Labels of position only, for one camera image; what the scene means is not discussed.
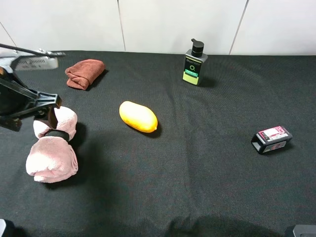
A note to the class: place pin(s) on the grey robot base left corner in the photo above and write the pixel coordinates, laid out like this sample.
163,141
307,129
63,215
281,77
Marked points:
6,228

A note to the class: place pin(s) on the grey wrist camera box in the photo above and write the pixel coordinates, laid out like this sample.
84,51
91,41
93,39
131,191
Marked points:
36,60

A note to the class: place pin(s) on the black pink small box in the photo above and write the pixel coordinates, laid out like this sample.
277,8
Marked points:
271,139

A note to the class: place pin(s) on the grey robot base right corner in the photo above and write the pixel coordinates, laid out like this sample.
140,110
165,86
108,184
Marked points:
301,231

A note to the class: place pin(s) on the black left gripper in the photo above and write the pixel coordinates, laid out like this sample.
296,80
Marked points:
17,102

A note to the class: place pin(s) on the pink towel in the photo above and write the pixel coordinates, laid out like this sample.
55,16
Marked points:
52,159

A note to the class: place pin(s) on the grey green pump bottle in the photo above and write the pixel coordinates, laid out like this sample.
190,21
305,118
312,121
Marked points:
193,63

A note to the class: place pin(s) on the black tablecloth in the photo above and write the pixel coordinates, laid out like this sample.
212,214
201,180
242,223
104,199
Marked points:
196,175

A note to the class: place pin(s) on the yellow mango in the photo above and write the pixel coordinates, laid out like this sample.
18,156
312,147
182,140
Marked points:
138,117

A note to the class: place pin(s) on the brown folded towel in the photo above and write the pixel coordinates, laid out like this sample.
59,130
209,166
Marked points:
82,74

